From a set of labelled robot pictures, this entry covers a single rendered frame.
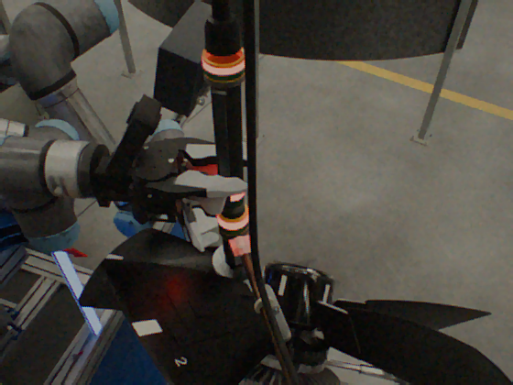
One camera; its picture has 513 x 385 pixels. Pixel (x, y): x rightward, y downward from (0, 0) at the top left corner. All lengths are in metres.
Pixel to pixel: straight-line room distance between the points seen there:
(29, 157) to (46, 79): 0.33
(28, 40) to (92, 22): 0.12
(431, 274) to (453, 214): 0.41
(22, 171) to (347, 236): 1.96
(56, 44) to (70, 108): 0.11
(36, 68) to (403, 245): 1.91
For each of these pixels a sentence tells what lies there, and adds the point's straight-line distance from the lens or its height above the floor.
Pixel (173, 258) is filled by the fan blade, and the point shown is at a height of 1.18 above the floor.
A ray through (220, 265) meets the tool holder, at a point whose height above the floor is 1.29.
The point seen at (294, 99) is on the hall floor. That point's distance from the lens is 3.23.
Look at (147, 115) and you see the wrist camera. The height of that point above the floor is 1.57.
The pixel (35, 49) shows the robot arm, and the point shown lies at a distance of 0.98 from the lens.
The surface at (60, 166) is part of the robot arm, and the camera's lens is 0.66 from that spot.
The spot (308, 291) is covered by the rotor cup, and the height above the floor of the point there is 1.25.
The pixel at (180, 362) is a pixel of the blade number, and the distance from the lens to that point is 0.56.
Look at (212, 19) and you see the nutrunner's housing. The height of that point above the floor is 1.68.
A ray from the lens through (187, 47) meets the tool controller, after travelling 1.32.
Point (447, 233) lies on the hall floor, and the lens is 2.61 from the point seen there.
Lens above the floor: 1.91
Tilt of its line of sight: 48 degrees down
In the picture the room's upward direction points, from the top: straight up
